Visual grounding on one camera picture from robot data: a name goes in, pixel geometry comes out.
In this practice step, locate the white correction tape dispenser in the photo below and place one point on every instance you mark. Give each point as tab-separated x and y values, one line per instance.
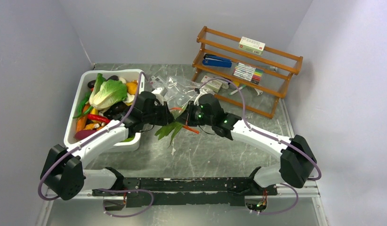
225	84

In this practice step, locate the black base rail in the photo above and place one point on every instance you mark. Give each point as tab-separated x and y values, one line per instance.
194	191

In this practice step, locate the white green box top shelf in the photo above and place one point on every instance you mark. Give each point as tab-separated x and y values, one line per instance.
251	46

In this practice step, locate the green chili pepper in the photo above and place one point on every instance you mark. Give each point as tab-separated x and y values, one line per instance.
82	103

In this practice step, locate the white green box shelf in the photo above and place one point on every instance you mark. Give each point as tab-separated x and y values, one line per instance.
214	85
251	46

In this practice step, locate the orange bell pepper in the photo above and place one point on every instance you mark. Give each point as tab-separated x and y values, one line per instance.
131	87

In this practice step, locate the green capped marker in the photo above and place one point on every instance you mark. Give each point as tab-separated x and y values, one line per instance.
237	90

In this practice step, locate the packaged protractor ruler set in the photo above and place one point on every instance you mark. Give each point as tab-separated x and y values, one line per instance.
158	82

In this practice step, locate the wooden desk shelf rack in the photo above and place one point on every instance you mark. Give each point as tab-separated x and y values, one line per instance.
266	69

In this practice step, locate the clear zip top bag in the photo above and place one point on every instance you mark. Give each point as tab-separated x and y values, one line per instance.
179	92

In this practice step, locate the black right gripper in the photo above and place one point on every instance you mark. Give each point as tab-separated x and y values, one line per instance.
186	118

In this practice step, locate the red chili pepper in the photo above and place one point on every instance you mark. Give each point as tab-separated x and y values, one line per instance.
99	118

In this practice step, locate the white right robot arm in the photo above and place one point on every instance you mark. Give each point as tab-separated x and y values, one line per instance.
296	160

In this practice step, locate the dark eggplant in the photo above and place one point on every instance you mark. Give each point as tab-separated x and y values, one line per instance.
115	110

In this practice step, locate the purple sweet potato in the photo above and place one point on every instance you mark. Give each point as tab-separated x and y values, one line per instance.
80	135

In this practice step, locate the green romaine lettuce leaf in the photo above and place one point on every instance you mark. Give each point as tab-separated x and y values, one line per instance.
171	129

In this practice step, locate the green white cabbage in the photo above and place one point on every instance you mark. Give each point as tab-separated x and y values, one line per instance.
106	93

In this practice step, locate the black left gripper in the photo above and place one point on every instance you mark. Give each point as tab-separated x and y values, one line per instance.
166	117

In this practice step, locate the orange carrot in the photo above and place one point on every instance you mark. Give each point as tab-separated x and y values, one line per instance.
81	122

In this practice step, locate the blue stapler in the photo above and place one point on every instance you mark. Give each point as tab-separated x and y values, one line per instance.
217	61

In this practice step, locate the white green box lower shelf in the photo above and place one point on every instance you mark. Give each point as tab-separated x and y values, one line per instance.
214	85

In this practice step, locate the coloured marker set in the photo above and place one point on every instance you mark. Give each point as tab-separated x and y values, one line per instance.
248	73

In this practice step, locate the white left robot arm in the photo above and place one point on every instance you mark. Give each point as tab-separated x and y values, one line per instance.
64	169

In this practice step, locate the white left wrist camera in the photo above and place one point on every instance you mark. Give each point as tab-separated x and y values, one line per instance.
159	93

